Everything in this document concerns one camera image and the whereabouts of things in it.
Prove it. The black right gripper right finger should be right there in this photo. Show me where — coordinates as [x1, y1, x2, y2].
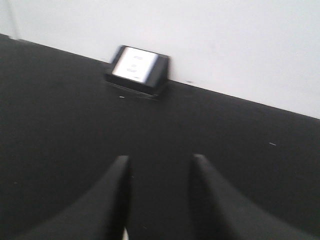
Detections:
[189, 154, 315, 240]

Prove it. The glass jar with cream lid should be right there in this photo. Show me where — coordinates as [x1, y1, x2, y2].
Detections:
[122, 227, 129, 240]

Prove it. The black white power socket box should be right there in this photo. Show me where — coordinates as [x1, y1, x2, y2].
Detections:
[104, 45, 171, 96]

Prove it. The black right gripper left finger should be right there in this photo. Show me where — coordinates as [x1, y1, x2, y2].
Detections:
[16, 155, 132, 240]

